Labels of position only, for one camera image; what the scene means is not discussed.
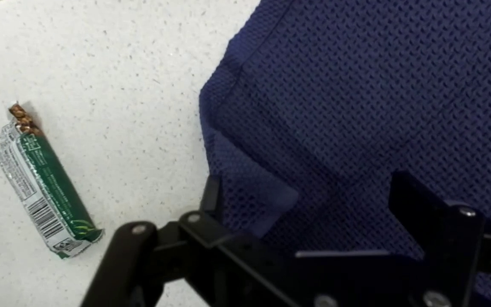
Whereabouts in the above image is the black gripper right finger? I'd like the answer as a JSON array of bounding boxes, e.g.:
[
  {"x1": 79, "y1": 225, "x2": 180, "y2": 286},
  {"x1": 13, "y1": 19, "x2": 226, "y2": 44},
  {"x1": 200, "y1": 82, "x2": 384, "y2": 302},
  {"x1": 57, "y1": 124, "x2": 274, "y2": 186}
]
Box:
[{"x1": 388, "y1": 169, "x2": 491, "y2": 307}]

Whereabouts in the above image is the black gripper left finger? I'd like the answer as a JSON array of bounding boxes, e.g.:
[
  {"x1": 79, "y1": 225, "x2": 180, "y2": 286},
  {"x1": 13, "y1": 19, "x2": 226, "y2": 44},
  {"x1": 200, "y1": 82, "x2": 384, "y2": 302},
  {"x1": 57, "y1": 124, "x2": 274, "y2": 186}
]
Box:
[{"x1": 81, "y1": 175, "x2": 299, "y2": 307}]

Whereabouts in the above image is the dark blue towel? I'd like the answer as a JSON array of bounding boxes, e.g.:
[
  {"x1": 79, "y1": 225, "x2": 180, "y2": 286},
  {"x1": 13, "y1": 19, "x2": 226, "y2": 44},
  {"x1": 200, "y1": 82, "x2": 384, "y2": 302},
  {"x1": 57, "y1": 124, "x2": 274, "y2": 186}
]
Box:
[{"x1": 199, "y1": 0, "x2": 491, "y2": 307}]

